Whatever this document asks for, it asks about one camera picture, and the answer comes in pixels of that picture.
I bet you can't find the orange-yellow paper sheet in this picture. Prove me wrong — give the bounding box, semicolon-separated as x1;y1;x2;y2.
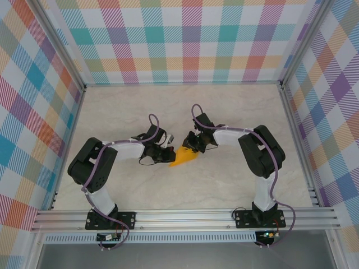
168;138;199;168

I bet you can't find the left gripper thin black cable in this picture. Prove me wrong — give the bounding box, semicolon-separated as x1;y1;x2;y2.
139;156;158;167

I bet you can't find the aluminium frame cross rail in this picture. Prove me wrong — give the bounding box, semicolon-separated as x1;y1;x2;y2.
83;80;283;88

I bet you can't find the long aluminium mounting rail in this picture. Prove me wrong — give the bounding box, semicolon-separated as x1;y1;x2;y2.
30;207;342;232

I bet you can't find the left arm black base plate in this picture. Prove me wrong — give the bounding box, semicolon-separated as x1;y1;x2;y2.
85;210;137;230

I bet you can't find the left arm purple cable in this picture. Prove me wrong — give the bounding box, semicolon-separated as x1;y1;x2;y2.
81;113;161;251

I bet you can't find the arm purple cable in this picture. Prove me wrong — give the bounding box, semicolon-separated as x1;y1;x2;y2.
191;103;296;249
81;113;161;251

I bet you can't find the slotted grey cable duct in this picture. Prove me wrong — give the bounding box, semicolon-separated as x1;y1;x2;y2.
43;234;257;244

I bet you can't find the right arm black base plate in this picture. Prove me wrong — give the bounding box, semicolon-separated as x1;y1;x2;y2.
234;208;286;229

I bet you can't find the aluminium frame side rail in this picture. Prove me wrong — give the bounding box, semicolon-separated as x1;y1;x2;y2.
278;84;322;208
49;85;88;211

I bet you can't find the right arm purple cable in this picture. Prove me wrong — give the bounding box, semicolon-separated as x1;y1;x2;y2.
191;103;296;249

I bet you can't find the aluminium frame post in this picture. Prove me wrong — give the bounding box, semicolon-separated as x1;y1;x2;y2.
280;0;334;88
32;0;86;92

